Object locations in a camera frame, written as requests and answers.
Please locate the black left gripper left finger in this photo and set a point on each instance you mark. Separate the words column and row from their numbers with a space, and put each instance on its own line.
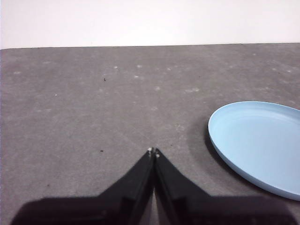
column 112, row 208

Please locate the light blue round plate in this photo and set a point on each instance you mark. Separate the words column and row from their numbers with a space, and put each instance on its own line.
column 257, row 145

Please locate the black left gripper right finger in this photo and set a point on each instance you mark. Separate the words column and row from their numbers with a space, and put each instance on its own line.
column 199, row 208

